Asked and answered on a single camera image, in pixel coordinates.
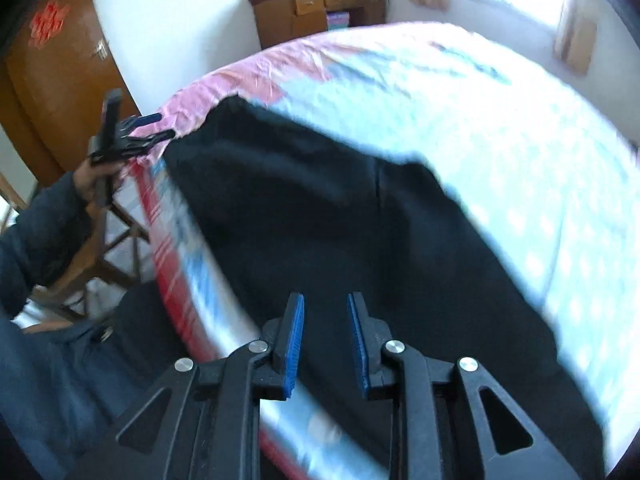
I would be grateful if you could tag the person's left forearm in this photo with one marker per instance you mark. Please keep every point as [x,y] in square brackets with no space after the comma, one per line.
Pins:
[40,240]

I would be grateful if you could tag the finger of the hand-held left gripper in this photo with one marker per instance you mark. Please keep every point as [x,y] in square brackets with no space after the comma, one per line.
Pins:
[152,140]
[145,120]

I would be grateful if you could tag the pink box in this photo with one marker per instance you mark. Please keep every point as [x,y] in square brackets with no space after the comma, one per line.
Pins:
[338,20]

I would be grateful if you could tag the red paper door decoration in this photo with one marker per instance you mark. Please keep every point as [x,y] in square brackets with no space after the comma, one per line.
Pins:
[49,22]

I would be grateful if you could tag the wooden desk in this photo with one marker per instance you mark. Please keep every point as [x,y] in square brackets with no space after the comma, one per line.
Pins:
[275,22]

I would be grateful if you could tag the black pants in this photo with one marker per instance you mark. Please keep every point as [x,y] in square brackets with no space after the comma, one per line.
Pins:
[325,210]

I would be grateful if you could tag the bed with blue printed sheet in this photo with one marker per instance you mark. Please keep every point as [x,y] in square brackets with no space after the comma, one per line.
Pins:
[500,135]

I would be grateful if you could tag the wooden door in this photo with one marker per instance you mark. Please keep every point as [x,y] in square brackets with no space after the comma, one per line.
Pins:
[55,90]

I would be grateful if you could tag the person's body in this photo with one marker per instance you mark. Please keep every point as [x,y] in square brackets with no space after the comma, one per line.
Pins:
[75,390]

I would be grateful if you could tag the wooden chair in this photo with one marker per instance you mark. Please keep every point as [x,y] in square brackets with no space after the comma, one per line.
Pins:
[107,255]

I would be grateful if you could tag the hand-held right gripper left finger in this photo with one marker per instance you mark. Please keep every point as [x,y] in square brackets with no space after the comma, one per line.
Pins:
[292,350]

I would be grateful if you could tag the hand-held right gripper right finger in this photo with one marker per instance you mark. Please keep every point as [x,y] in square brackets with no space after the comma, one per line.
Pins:
[358,350]

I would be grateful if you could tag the person's left hand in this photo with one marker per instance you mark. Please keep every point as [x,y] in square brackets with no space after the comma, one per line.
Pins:
[85,180]

